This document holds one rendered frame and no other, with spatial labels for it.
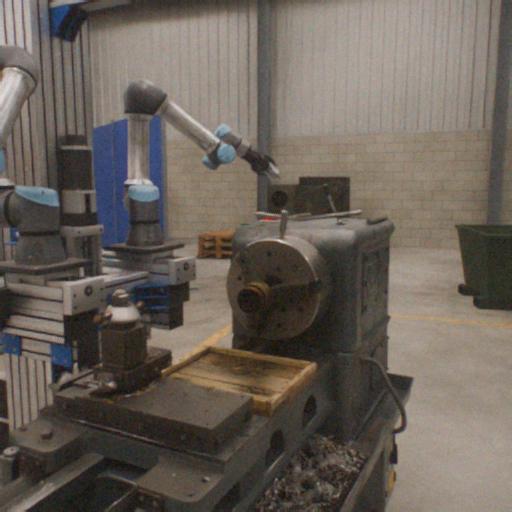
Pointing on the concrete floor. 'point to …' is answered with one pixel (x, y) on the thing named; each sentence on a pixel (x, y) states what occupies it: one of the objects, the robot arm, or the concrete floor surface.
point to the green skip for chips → (487, 265)
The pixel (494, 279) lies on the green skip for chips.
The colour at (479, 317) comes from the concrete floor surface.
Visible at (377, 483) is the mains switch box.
